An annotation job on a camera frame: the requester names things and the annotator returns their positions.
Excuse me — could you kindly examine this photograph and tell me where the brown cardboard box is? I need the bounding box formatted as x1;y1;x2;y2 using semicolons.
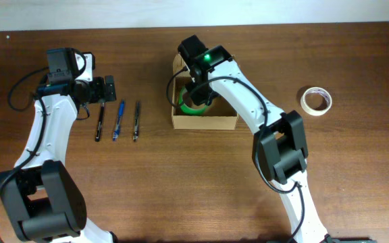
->
170;71;239;130

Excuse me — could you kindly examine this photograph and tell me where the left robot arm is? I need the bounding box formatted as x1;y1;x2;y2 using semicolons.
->
0;48;118;242

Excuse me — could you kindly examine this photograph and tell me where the dark grey pen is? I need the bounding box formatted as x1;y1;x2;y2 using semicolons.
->
133;101;140;142

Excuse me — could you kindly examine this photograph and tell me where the blue pen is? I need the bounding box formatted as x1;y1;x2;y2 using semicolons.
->
112;99;125;142

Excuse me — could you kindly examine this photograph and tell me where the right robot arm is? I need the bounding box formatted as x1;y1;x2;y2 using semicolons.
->
178;35;332;242

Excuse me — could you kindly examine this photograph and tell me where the black pen with clip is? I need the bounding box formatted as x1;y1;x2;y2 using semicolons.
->
95;103;105;142

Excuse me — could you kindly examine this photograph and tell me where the green tape roll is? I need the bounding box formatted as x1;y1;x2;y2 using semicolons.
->
178;87;209;116

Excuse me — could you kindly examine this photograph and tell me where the beige masking tape roll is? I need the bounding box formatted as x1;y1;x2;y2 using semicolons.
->
300;86;332;116

